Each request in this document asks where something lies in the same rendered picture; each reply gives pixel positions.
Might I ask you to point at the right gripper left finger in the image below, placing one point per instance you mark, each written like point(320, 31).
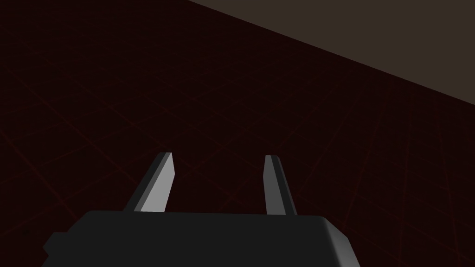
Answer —
point(157, 189)

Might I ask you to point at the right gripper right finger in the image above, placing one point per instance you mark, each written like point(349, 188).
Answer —
point(276, 193)

